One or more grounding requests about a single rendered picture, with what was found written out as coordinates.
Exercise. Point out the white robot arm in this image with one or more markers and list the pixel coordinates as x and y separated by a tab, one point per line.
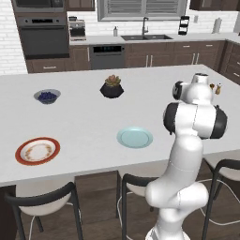
187	162

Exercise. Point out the blue patterned bowl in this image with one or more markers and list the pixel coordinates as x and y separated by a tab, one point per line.
47	96

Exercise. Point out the light blue plate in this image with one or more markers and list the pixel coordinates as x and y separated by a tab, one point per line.
135	137

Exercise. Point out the succulent in black pot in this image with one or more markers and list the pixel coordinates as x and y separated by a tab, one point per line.
112	86

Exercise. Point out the dark dishwasher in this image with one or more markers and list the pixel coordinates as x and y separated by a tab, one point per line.
107	56

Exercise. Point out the black framed white stool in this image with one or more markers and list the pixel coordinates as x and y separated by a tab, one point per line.
223	175
137	184
43	203

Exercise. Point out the brown base cupboards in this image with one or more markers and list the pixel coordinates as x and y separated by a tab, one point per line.
175	54

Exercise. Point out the dark sink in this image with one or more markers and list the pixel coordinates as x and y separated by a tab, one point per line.
146	37

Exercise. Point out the red rimmed plate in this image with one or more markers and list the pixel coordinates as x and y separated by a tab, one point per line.
37	151

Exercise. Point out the soap dispenser bottle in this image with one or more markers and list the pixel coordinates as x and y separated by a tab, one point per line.
115	31

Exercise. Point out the dark tap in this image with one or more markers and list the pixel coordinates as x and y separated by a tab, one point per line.
144	26

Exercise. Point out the brown salt shaker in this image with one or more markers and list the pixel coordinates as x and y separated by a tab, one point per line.
212	86

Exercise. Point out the silver coffee machine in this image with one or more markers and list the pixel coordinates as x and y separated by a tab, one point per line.
77	30

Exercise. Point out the brown pepper shaker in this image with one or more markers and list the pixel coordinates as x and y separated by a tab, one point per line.
218	89

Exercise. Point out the window with blinds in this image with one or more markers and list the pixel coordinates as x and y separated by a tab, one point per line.
142	8

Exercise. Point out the small grey jar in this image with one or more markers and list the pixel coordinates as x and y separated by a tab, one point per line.
195	19

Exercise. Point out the microwave oven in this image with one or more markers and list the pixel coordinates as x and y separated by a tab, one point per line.
39	5

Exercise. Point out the black wall oven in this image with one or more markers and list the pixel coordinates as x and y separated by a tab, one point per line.
42	37

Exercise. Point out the brown wall cupboard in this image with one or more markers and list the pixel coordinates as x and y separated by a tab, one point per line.
214	4
80	4

